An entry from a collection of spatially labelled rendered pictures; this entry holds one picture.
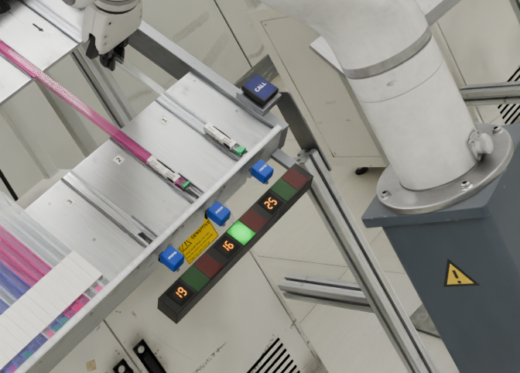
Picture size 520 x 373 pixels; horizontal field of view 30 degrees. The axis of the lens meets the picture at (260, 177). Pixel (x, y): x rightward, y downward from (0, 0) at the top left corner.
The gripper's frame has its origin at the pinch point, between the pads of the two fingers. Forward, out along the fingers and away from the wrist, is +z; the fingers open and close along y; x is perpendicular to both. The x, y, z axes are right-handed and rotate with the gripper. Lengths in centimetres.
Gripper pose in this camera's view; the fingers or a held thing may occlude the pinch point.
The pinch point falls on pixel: (111, 55)
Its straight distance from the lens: 169.9
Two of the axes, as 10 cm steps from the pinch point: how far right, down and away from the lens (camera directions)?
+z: -1.6, 5.2, 8.4
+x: 7.6, 6.0, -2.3
